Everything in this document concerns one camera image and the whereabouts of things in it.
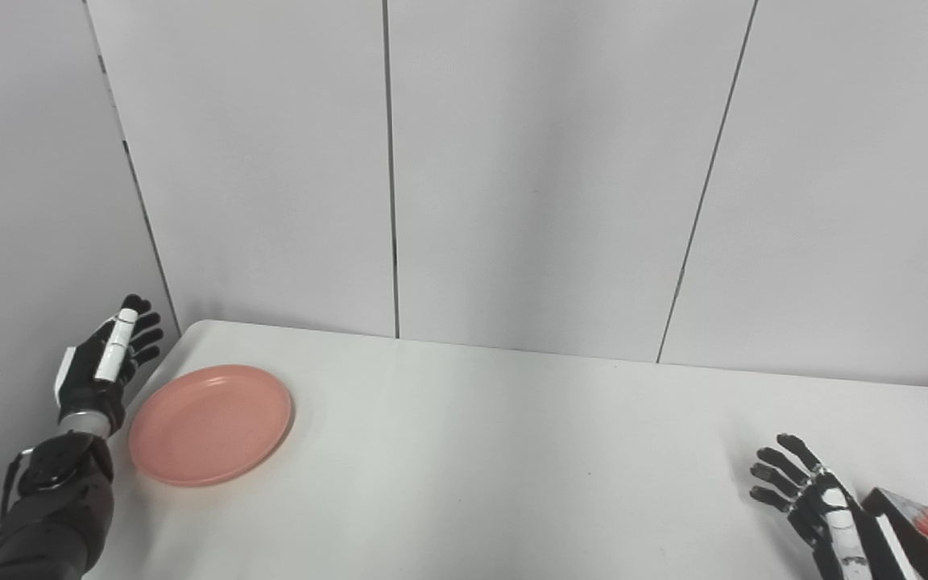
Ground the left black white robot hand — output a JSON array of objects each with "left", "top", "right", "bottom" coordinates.
[{"left": 54, "top": 293, "right": 164, "bottom": 437}]

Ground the black cable at left wrist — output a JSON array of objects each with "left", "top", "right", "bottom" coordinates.
[{"left": 0, "top": 448, "right": 35, "bottom": 526}]

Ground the pink round plate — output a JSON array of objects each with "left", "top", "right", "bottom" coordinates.
[{"left": 127, "top": 364, "right": 295, "bottom": 488}]

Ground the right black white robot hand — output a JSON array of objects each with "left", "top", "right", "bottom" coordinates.
[{"left": 749, "top": 433, "right": 926, "bottom": 580}]

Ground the chocolate cake slice with fruit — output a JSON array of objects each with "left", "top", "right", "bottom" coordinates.
[{"left": 862, "top": 487, "right": 928, "bottom": 580}]

